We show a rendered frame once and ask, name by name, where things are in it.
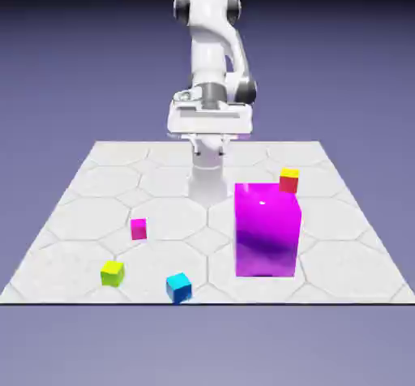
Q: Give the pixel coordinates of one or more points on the small red cube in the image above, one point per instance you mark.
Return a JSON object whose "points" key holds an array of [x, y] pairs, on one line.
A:
{"points": [[289, 181]]}

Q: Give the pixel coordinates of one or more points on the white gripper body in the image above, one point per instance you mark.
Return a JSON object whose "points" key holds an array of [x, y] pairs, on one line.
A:
{"points": [[210, 121]]}

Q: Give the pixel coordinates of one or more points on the small yellow-green cube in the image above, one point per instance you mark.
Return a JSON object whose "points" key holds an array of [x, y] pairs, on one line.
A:
{"points": [[112, 273]]}

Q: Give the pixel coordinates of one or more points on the large magenta box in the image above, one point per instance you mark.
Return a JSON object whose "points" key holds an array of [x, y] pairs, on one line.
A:
{"points": [[266, 230]]}

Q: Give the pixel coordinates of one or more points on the small pink cube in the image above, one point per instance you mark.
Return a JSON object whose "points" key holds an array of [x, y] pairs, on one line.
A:
{"points": [[138, 229]]}

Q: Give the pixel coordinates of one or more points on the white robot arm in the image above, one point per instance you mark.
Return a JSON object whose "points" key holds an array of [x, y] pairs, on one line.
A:
{"points": [[207, 52]]}

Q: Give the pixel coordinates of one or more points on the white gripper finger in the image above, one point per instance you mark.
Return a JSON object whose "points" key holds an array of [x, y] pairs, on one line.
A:
{"points": [[222, 146], [197, 146]]}

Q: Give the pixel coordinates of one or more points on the small cyan cube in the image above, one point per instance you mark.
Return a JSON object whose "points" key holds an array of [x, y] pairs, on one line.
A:
{"points": [[179, 288]]}

